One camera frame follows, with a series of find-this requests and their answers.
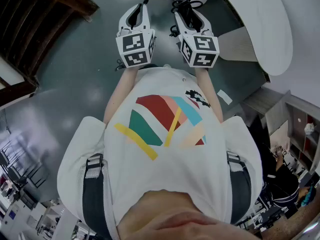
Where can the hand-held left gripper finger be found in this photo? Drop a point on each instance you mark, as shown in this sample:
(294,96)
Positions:
(149,19)
(123,17)

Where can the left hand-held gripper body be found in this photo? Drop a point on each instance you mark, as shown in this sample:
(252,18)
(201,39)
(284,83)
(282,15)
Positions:
(135,42)

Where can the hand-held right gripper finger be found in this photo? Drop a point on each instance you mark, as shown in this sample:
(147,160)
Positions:
(180,24)
(205,24)

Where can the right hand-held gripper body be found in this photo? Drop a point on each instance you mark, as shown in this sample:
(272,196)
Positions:
(205,44)

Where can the person's right forearm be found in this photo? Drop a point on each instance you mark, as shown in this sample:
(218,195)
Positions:
(210,94)

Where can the person's left forearm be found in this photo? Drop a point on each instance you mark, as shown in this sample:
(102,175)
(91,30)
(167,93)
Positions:
(120,91)

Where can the white round table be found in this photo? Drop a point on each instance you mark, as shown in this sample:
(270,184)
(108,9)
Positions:
(270,21)

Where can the person's dark trousers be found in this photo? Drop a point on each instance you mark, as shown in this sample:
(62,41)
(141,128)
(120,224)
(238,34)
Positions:
(150,66)

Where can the white tape piece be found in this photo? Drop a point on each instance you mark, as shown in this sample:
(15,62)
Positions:
(225,97)

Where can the grey shelf unit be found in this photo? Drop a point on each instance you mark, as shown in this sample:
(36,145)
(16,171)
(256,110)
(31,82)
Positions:
(275,104)

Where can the person's white printed t-shirt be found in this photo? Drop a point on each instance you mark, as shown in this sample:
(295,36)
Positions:
(175,174)

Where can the white crumpled bag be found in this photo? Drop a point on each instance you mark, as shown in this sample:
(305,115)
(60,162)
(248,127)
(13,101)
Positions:
(310,129)

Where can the person's chin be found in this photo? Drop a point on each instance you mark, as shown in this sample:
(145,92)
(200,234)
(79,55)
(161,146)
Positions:
(175,216)

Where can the teal object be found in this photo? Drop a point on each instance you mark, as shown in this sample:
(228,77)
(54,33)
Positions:
(308,196)

